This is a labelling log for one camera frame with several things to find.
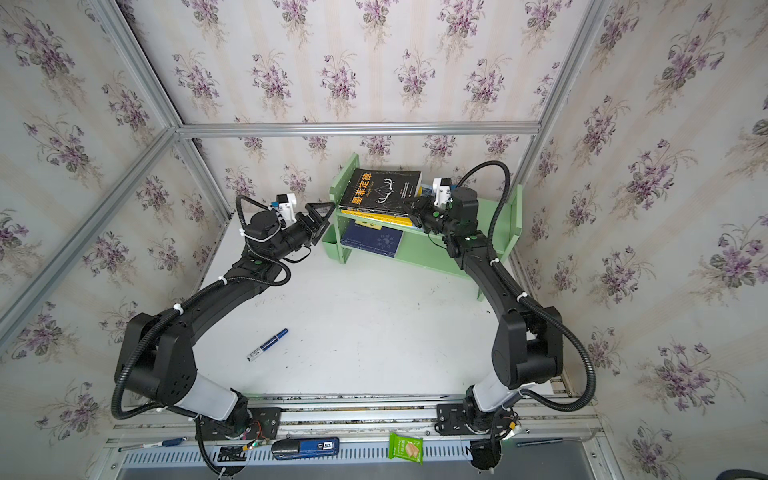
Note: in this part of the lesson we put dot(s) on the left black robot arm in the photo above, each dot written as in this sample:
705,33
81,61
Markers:
157,367

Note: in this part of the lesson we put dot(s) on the green snack packet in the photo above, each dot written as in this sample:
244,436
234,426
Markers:
405,448

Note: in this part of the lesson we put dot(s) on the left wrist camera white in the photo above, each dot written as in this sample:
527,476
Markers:
284,207

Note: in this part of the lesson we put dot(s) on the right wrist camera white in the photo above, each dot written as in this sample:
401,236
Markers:
442,191

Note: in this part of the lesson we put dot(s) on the green two-tier shelf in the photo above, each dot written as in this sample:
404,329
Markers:
486,231

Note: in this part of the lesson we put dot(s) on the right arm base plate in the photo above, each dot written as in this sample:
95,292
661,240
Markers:
456,419

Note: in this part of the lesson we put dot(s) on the blue black device on rail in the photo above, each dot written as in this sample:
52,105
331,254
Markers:
305,448

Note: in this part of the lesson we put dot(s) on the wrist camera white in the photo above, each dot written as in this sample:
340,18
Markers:
284,207
442,191

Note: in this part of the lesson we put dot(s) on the navy book yellow label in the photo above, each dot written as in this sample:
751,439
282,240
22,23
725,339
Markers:
372,238

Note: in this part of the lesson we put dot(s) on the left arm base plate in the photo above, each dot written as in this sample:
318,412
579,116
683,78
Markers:
259,424

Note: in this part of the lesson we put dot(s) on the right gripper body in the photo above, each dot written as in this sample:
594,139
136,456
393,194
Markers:
428,216

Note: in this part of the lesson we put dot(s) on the black book with antlers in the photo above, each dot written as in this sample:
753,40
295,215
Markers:
380,192

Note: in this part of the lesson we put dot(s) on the blue screwdriver on rail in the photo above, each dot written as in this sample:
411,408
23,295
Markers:
159,444

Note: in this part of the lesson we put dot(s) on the blue white marker pen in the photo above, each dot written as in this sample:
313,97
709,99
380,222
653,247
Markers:
266,345

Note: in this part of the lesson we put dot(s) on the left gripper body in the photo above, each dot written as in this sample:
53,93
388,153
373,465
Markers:
303,222

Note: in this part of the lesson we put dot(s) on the yellow cartoon book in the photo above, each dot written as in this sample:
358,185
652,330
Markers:
389,219

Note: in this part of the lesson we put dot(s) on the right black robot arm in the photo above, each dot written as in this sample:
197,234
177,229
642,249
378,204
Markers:
528,344

